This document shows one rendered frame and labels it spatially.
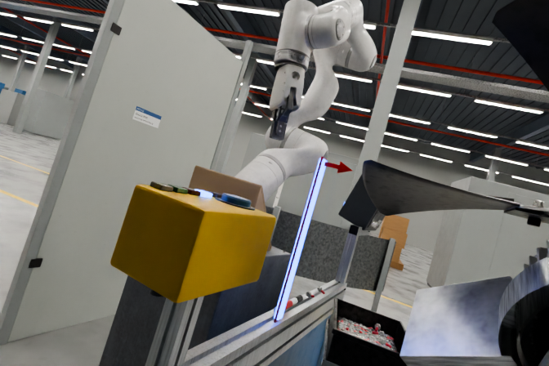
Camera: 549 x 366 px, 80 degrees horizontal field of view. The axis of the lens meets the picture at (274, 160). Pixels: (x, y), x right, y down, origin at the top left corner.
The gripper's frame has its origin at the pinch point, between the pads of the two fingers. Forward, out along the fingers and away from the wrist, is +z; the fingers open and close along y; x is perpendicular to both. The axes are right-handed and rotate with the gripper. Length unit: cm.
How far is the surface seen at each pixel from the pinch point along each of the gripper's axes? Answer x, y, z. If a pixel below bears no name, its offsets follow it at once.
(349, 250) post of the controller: -41, 23, 29
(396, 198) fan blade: -18.5, -22.0, 11.1
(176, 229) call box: 22.0, -40.3, 19.6
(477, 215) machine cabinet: -511, 347, -13
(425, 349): -15, -36, 32
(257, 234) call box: 11.8, -34.4, 19.8
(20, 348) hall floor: 67, 120, 112
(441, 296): -21.1, -32.6, 25.6
